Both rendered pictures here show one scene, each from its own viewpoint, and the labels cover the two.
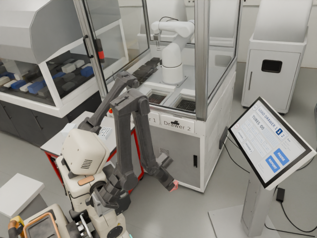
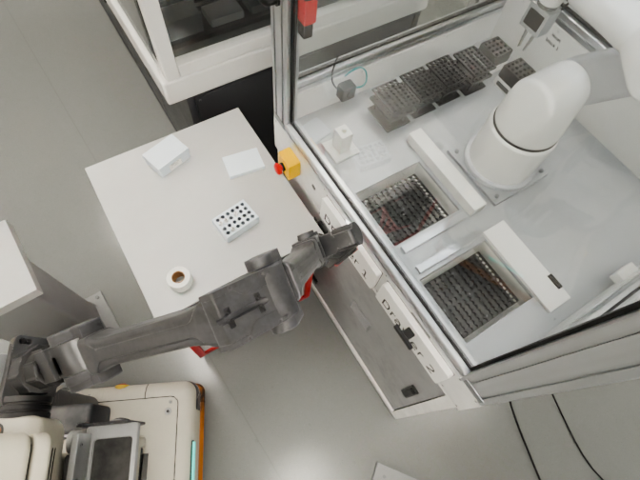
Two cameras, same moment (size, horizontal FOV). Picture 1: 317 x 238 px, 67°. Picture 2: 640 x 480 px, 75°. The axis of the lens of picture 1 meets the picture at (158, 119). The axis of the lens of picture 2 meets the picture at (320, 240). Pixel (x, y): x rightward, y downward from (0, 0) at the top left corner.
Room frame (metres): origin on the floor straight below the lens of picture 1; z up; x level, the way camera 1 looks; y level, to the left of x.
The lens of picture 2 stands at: (1.14, 0.04, 2.00)
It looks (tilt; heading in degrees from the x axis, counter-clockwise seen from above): 64 degrees down; 17
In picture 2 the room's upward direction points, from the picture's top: 10 degrees clockwise
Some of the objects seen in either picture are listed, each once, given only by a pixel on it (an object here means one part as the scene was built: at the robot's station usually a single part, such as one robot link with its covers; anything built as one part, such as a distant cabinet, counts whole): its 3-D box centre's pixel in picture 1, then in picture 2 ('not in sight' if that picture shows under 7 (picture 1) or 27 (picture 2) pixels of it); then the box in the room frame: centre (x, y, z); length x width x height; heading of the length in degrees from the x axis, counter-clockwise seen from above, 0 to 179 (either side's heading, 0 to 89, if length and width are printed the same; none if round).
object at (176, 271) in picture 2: not in sight; (179, 279); (1.39, 0.53, 0.78); 0.07 x 0.07 x 0.04
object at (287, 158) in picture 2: not in sight; (288, 164); (1.86, 0.41, 0.88); 0.07 x 0.05 x 0.07; 58
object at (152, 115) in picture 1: (144, 115); (348, 242); (1.69, 0.12, 0.87); 0.29 x 0.02 x 0.11; 58
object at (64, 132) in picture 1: (69, 130); (167, 155); (1.74, 0.82, 0.79); 0.13 x 0.09 x 0.05; 164
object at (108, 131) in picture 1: (104, 133); (235, 221); (1.64, 0.48, 0.78); 0.12 x 0.08 x 0.04; 156
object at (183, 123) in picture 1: (177, 123); (411, 331); (1.52, -0.15, 0.87); 0.29 x 0.02 x 0.11; 58
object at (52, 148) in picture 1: (100, 164); (218, 248); (1.66, 0.63, 0.38); 0.62 x 0.58 x 0.76; 58
